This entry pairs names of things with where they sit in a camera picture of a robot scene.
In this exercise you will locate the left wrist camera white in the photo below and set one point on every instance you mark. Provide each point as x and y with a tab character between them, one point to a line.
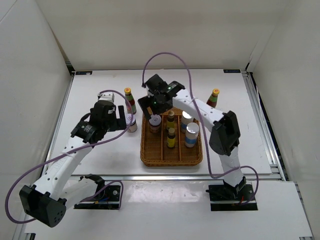
106	96

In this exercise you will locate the aluminium table edge rail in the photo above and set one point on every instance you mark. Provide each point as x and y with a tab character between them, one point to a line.
272	177

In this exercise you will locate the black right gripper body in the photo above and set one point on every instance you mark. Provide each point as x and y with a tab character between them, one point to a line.
158	107

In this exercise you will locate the red sauce bottle yellow cap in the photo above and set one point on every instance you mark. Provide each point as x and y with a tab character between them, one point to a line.
213	98

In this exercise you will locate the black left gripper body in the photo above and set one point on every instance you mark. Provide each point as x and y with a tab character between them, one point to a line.
110	124

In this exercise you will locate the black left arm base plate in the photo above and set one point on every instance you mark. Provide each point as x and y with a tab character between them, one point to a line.
109	199

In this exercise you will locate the red sauce bottle green label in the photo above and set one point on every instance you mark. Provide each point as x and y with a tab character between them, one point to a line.
131	107

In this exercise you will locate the brown wicker basket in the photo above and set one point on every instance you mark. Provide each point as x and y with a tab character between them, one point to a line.
154	151

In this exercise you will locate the white salt shaker metal lid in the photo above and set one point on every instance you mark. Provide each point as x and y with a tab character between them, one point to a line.
185	120

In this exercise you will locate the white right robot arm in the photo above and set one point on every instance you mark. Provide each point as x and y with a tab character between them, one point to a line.
223	126

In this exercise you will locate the small yellow bottle wooden cap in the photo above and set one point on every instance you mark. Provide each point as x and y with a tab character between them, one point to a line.
171	138

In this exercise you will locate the spice jar silver lid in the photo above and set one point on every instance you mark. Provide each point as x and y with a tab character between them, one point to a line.
131	123

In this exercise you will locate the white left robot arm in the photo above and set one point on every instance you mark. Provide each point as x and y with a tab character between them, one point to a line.
48	199

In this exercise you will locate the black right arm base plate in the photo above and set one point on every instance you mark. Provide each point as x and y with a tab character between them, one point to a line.
220	201

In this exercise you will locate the spice jar red label lid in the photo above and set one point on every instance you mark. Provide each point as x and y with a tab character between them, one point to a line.
155	123

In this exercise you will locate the white shaker blue label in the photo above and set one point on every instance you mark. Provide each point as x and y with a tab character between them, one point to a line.
191	134

